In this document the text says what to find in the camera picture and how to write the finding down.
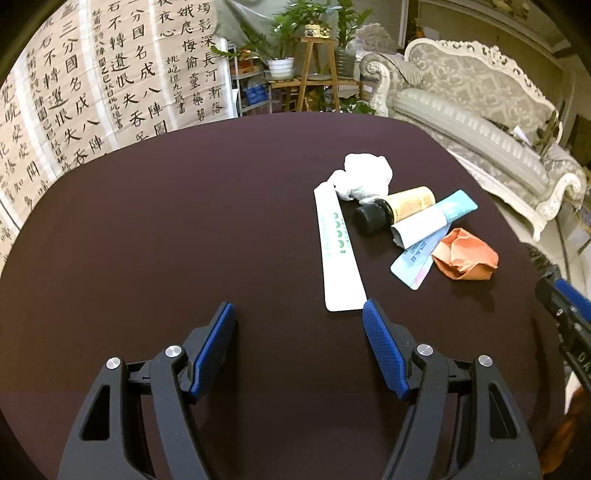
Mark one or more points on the pale orange paper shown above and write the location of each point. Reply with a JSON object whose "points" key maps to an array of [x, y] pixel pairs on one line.
{"points": [[466, 256]]}

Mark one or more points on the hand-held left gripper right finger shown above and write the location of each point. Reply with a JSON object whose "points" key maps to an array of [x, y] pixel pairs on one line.
{"points": [[385, 350]]}

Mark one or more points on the brown bottle with black cap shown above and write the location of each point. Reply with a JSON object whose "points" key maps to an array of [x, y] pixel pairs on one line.
{"points": [[411, 203]]}

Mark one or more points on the light blue sachet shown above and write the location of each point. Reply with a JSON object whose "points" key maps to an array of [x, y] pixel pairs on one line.
{"points": [[413, 267]]}

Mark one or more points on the metal shelf rack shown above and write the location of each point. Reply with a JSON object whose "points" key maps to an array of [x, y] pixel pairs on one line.
{"points": [[238, 92]]}

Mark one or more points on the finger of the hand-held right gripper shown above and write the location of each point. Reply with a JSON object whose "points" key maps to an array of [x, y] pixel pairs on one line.
{"points": [[575, 302], [549, 300]]}

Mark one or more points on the small green plant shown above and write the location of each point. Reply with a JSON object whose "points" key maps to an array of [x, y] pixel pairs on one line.
{"points": [[358, 107]]}

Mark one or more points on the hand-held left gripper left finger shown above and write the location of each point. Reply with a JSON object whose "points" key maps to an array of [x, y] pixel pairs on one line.
{"points": [[214, 341]]}

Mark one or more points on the long white packet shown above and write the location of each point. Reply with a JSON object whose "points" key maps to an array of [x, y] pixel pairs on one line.
{"points": [[339, 258]]}

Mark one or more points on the stack of papers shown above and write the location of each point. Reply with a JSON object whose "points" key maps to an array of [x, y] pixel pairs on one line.
{"points": [[519, 131]]}

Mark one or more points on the wooden plant stand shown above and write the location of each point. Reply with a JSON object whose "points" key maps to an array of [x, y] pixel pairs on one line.
{"points": [[318, 60]]}

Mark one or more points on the grey curtain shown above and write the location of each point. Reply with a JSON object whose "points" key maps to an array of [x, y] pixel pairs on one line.
{"points": [[240, 23]]}

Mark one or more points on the white carved sofa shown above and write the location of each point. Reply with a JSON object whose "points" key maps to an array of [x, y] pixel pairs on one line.
{"points": [[461, 134]]}

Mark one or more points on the white tissue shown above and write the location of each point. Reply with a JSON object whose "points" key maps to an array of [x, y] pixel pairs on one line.
{"points": [[364, 175]]}

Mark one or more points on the tall green plant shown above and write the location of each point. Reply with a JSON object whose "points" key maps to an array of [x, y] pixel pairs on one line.
{"points": [[351, 23]]}

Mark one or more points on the calligraphy wall hanging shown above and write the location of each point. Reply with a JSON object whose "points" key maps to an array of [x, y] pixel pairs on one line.
{"points": [[92, 92]]}

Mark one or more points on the blue crate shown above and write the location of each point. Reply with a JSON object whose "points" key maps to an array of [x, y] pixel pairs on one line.
{"points": [[256, 94]]}

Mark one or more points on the leafy plant in white pot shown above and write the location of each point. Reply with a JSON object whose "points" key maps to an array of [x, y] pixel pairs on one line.
{"points": [[280, 68]]}

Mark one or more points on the striped throw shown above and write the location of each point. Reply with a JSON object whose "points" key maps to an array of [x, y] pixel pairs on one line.
{"points": [[401, 64]]}

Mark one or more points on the white carved armchair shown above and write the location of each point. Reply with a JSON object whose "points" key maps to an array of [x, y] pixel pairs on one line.
{"points": [[374, 39]]}

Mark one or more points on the camouflage toy gun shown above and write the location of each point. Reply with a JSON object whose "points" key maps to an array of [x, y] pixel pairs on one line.
{"points": [[551, 129]]}

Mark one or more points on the teal and white tube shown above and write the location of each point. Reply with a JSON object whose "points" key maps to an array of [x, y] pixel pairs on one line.
{"points": [[429, 221]]}

